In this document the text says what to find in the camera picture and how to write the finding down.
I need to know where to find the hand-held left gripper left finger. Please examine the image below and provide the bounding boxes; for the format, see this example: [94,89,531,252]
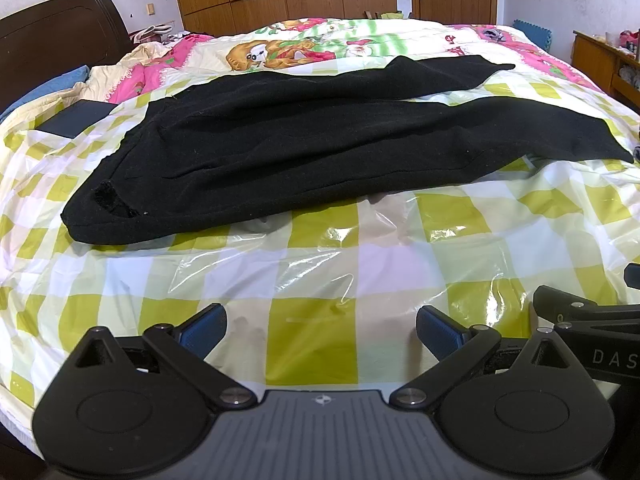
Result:
[67,304,258,408]

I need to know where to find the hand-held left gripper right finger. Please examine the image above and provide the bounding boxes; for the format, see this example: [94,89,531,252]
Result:
[389,305,596,408]

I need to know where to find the black pants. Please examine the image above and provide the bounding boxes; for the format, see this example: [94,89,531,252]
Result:
[61,55,636,246]

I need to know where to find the light wooden cabinet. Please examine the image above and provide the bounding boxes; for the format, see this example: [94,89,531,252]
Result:
[571,30,640,111]

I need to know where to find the dark blue flat box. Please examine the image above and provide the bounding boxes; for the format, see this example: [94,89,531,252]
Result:
[37,100,116,139]

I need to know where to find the blue foam mat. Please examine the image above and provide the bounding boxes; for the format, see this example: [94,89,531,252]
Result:
[514,20,573,66]

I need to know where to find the blue pillow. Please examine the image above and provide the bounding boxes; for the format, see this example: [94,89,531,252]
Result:
[0,66,91,122]

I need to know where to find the pile of clothes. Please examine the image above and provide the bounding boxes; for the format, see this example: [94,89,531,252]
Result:
[129,24,216,47]

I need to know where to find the cartoon printed quilt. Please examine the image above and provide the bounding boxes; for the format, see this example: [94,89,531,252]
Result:
[75,16,640,111]

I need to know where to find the dark wooden headboard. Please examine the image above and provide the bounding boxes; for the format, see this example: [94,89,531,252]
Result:
[0,0,133,111]

